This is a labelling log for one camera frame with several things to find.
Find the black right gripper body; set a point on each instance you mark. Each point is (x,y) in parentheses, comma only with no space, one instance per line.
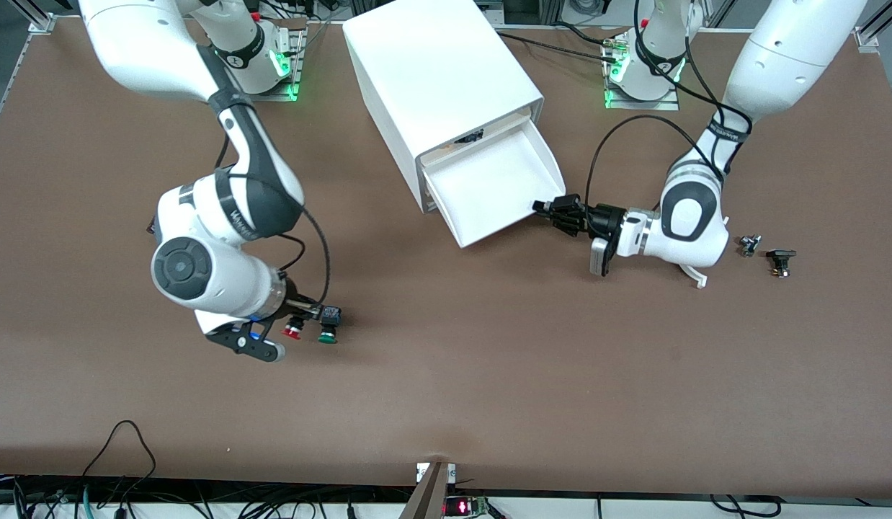
(299,303)

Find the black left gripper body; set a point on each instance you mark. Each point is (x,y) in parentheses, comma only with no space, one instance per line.
(603,218)

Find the red push button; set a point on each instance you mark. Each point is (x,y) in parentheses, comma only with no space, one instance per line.
(293,331)

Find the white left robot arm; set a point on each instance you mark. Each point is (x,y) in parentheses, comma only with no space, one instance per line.
(777,58)

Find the green push button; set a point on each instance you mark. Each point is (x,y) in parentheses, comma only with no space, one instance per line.
(329,326)

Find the black part inside cabinet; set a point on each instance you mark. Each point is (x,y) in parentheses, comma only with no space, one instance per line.
(469,135)

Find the silver metal pipe fitting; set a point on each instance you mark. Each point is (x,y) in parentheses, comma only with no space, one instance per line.
(748,246)

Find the aluminium profile bar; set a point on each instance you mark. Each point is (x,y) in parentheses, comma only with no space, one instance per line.
(426,497)

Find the circuit board with red display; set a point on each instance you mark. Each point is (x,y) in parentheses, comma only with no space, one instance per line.
(466,507)

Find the black flat-cap push switch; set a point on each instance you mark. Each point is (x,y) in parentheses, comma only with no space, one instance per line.
(780,258)

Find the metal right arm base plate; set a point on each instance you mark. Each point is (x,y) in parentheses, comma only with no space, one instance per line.
(295,43)

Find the aluminium frame corner bracket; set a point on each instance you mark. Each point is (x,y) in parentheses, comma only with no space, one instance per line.
(867,39)
(41,23)

